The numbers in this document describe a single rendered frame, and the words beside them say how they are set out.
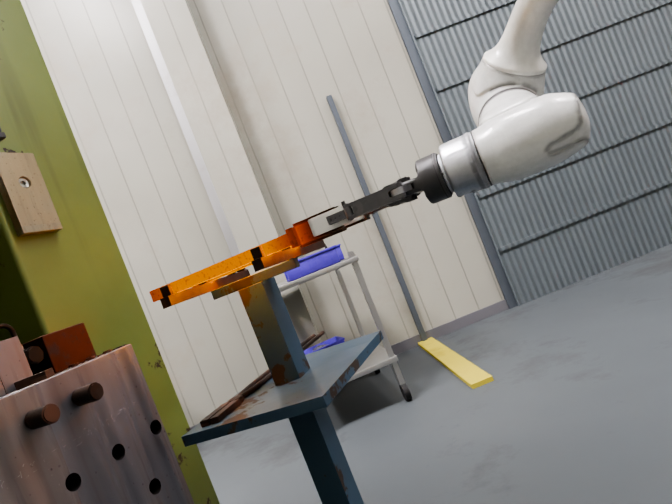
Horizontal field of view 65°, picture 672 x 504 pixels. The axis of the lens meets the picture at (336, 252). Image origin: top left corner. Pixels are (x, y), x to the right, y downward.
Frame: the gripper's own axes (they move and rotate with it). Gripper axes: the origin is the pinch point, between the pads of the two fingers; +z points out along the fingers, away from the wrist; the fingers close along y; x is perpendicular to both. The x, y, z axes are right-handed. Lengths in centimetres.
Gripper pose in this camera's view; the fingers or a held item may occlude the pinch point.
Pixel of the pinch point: (333, 220)
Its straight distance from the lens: 89.9
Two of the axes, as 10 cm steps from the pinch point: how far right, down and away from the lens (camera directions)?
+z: -8.7, 3.4, 3.5
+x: -3.7, -9.3, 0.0
